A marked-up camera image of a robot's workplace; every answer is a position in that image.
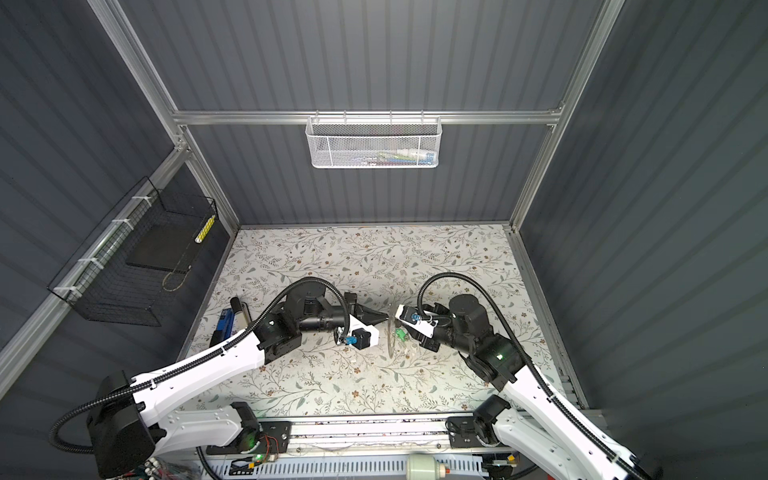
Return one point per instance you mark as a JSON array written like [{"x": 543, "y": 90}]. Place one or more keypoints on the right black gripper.
[{"x": 425, "y": 341}]

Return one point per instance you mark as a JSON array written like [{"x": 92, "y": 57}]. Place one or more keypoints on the yellow marker in basket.
[{"x": 205, "y": 229}]

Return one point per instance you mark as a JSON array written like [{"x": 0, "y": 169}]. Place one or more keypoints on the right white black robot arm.
[{"x": 526, "y": 413}]

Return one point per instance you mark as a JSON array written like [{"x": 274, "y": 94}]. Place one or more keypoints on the white mesh wall basket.
[{"x": 387, "y": 142}]

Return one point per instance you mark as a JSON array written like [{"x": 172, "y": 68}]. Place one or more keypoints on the white cylinder canister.
[{"x": 425, "y": 467}]

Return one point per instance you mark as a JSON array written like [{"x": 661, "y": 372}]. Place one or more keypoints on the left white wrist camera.
[{"x": 363, "y": 337}]

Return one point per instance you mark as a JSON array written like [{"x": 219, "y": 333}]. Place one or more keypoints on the blue black tool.
[{"x": 231, "y": 325}]

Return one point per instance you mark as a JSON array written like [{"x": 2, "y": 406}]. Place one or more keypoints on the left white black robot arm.
[{"x": 134, "y": 418}]

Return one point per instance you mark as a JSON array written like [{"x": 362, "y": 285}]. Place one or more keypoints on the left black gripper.
[{"x": 360, "y": 311}]

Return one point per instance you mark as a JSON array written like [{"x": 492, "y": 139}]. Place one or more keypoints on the metal perforated ring disc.
[{"x": 391, "y": 330}]

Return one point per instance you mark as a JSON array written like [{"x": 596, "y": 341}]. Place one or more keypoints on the white slotted cable duct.
[{"x": 344, "y": 467}]

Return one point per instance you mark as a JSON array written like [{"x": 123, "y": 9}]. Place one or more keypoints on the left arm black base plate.
[{"x": 272, "y": 438}]

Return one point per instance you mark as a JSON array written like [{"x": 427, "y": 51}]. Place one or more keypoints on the black wire wall basket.
[{"x": 134, "y": 271}]

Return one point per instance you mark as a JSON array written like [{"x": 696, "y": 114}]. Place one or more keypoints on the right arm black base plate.
[{"x": 464, "y": 433}]

